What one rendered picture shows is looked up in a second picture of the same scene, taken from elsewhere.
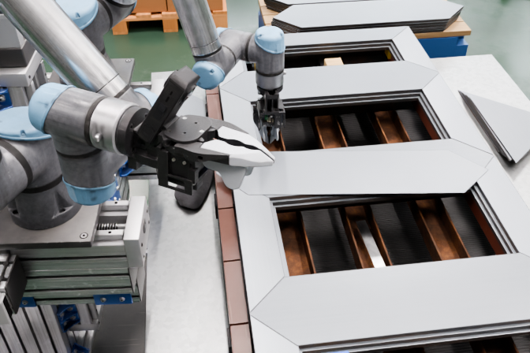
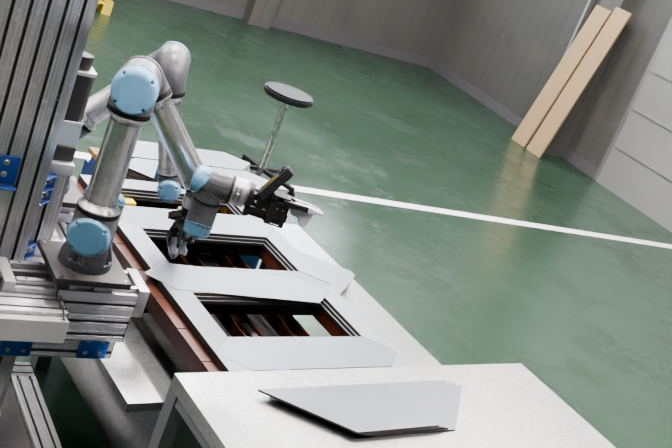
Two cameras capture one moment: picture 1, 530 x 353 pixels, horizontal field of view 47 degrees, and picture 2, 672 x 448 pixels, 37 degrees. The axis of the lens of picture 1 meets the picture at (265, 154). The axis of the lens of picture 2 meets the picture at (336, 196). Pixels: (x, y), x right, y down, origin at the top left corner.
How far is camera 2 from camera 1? 2.11 m
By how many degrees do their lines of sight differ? 36
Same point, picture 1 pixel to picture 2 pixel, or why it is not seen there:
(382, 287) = (290, 346)
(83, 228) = (121, 277)
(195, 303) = (142, 367)
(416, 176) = (285, 290)
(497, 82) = (307, 244)
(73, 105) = (223, 177)
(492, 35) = not seen: hidden behind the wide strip
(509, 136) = (330, 278)
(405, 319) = (310, 362)
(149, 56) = not seen: outside the picture
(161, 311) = (119, 370)
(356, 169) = (243, 281)
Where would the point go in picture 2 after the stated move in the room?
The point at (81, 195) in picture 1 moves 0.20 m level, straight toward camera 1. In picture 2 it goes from (200, 230) to (250, 268)
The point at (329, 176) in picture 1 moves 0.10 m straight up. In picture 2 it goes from (227, 284) to (236, 259)
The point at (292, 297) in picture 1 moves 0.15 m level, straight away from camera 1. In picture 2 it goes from (237, 347) to (225, 321)
